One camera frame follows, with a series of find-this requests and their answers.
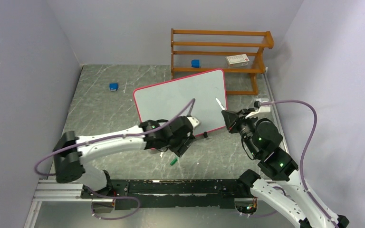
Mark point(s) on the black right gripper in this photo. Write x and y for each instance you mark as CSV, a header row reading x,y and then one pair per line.
x,y
238,117

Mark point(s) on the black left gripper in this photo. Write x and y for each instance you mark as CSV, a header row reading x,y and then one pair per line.
x,y
179,149

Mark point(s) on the green white marker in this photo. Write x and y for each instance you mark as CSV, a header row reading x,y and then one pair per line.
x,y
220,104

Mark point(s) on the green marker cap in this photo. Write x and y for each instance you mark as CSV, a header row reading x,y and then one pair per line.
x,y
174,161

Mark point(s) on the pink-framed whiteboard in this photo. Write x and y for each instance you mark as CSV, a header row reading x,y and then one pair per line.
x,y
166,99

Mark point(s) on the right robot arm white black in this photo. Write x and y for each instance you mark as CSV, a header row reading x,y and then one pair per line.
x,y
262,139

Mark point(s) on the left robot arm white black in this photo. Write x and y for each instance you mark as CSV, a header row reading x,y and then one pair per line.
x,y
72,163

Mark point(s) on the white red box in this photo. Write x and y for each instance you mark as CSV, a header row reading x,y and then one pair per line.
x,y
237,60

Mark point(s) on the blue object on rack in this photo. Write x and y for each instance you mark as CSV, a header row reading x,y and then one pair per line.
x,y
195,63

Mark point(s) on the orange wooden rack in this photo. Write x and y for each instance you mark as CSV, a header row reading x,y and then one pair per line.
x,y
212,46

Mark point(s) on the blue eraser block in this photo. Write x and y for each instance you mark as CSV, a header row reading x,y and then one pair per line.
x,y
113,86

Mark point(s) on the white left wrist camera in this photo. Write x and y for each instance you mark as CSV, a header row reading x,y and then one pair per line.
x,y
194,122

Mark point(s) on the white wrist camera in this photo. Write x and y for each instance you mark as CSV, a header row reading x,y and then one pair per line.
x,y
194,122
261,106

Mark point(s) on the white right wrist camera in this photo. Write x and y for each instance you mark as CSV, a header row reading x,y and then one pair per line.
x,y
261,106

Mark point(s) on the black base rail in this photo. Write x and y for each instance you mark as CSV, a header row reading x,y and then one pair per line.
x,y
221,193

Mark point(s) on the aluminium frame rail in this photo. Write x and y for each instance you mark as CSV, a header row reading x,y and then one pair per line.
x,y
51,191

